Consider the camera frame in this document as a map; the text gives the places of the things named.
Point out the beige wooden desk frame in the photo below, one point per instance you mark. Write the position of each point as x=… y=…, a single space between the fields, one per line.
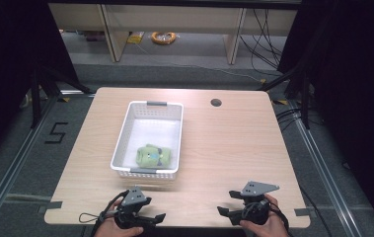
x=115 y=23

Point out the grey tape strip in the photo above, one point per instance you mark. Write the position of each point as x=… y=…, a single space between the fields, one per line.
x=302 y=212
x=54 y=205

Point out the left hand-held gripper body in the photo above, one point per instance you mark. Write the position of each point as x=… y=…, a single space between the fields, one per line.
x=132 y=197

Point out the dark round table grommet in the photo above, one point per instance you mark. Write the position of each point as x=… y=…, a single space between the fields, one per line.
x=216 y=102

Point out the black metal stand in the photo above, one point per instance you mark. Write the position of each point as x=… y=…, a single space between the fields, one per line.
x=304 y=98
x=36 y=98

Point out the black curtain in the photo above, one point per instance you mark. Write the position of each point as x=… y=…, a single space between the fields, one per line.
x=355 y=82
x=7 y=65

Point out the person's left hand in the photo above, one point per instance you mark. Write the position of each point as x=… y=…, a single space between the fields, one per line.
x=109 y=230

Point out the aluminium floor rail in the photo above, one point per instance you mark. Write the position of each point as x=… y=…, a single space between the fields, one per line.
x=326 y=174
x=13 y=164

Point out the yellow packet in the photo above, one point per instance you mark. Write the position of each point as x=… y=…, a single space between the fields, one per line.
x=135 y=38

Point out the white plastic basket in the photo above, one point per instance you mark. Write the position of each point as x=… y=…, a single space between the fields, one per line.
x=151 y=131

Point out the green mitten with face print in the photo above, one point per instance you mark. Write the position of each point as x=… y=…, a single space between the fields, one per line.
x=150 y=157

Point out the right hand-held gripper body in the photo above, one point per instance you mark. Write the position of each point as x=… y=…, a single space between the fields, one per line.
x=257 y=207

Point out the person's right hand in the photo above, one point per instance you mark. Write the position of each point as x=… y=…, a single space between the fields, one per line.
x=270 y=227

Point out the plain green mitten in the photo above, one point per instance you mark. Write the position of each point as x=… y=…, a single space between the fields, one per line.
x=166 y=154

